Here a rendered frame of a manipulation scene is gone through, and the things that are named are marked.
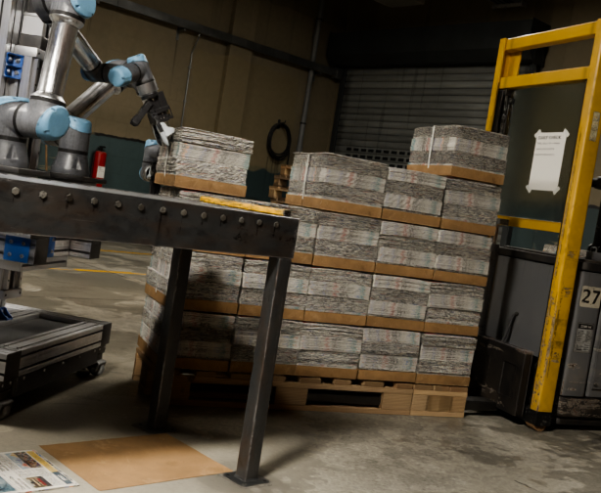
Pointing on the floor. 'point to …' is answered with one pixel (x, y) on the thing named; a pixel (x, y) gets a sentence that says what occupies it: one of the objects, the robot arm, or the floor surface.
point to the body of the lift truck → (595, 361)
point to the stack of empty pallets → (280, 185)
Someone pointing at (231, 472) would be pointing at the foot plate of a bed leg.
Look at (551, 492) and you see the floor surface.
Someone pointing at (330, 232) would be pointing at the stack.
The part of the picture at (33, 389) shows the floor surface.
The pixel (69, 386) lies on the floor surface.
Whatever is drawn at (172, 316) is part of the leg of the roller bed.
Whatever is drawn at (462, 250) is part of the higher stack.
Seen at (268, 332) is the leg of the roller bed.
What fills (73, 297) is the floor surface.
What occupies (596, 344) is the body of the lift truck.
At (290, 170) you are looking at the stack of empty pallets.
